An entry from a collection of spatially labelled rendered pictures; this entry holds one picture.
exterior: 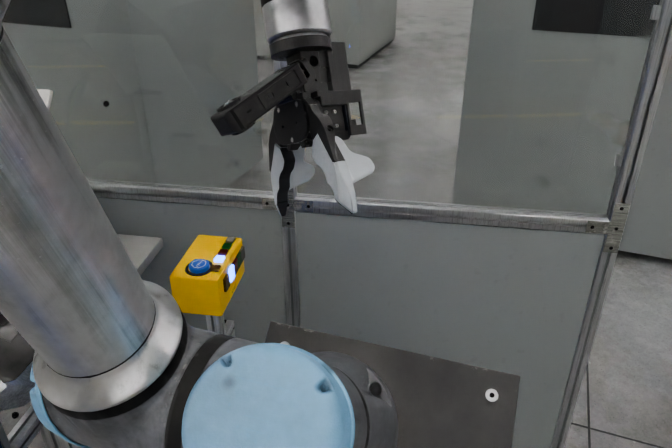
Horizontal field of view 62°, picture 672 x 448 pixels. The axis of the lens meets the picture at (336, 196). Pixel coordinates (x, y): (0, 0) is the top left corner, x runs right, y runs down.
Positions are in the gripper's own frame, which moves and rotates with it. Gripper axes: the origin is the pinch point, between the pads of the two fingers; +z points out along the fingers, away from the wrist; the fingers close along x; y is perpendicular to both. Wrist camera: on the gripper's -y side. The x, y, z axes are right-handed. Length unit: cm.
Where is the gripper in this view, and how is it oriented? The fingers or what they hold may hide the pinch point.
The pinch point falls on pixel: (310, 217)
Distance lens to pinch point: 64.5
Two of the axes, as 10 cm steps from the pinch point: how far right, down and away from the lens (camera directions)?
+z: 1.4, 9.9, 0.5
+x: -5.8, 0.4, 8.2
